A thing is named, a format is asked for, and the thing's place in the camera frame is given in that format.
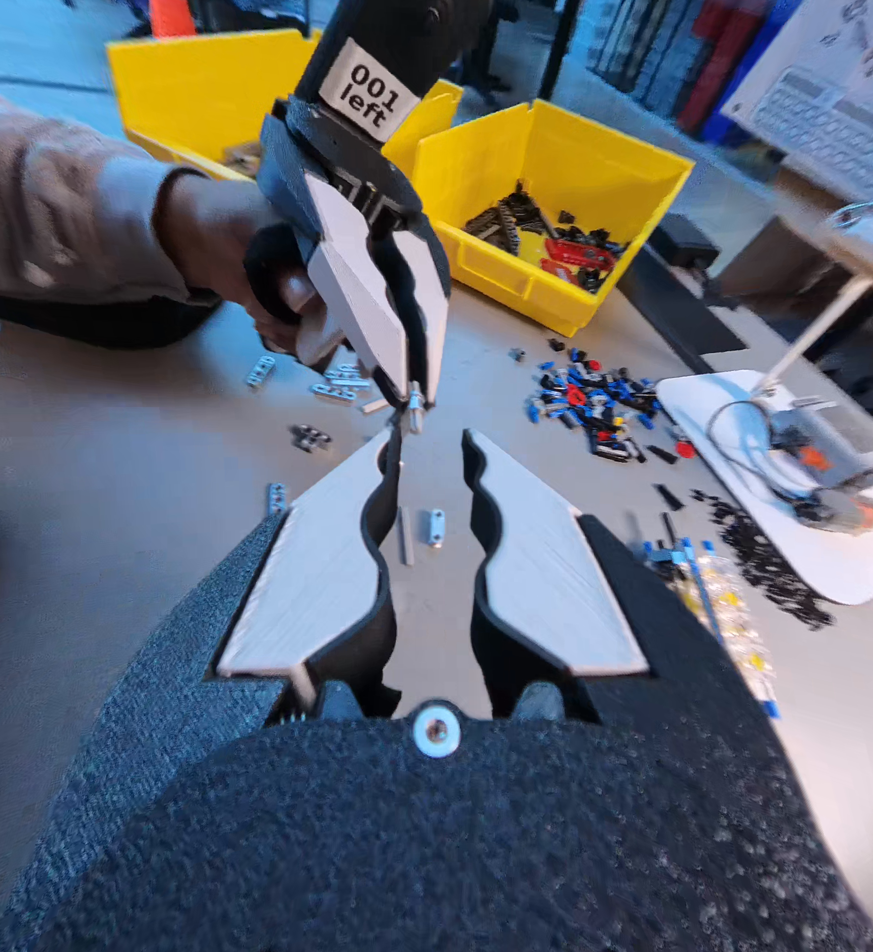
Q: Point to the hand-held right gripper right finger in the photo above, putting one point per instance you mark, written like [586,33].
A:
[555,595]

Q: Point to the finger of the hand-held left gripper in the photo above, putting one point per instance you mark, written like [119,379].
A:
[355,297]
[433,297]

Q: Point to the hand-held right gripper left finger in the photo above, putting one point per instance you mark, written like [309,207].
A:
[310,595]

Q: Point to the dark grey connector piece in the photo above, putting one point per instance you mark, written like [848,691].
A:
[416,421]

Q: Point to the yellow bin with red panels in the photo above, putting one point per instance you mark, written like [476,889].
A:
[593,171]

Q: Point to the person's left forearm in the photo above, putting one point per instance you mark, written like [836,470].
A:
[57,201]

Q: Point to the grey desk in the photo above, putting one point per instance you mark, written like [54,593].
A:
[146,520]

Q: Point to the person's left hand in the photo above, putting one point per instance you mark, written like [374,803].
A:
[206,223]

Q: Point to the light grey short axle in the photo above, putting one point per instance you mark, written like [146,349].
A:
[374,406]

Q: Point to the heap of dark building pieces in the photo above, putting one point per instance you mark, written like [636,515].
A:
[511,216]

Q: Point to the scattered chrome beams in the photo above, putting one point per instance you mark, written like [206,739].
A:
[262,372]

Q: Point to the printed red transparent panel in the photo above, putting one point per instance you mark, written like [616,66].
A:
[555,269]

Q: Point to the transparent engine block assembly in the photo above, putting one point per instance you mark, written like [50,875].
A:
[719,602]

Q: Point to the far left yellow bin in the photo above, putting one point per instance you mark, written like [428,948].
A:
[241,155]

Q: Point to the pile of small coloured connectors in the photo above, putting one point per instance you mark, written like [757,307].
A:
[593,405]

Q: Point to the small red pulley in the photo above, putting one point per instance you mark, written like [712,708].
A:
[684,448]

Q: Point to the orange traffic cone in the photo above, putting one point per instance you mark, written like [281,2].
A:
[172,18]

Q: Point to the pile of small black pins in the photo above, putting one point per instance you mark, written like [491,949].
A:
[771,565]

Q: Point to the black power adapter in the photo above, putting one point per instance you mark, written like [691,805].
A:
[686,239]

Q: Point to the black mesh pad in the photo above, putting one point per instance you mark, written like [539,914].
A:
[94,323]

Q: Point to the stack of grey crates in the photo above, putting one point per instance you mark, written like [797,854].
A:
[645,44]

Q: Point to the wooden book stand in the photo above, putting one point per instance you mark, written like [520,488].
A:
[853,565]

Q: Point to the grey motor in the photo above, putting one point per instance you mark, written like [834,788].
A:
[846,509]

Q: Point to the stack of red crates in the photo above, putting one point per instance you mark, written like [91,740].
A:
[719,52]

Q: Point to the blue crate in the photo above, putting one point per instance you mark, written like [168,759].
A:
[764,44]

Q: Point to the instruction booklet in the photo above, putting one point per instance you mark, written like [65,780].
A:
[838,89]

